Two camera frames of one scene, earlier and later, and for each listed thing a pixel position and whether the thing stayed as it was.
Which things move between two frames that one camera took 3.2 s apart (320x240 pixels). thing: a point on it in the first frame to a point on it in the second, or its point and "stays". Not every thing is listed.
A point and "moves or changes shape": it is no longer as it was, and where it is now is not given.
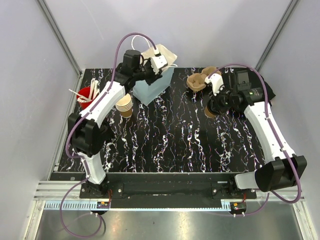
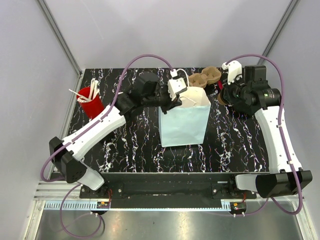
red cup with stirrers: (86, 95) stays
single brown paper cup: (208, 114) moves or changes shape
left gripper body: (146, 73) to (161, 98)
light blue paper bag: (161, 58) to (187, 123)
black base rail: (166, 190) stays
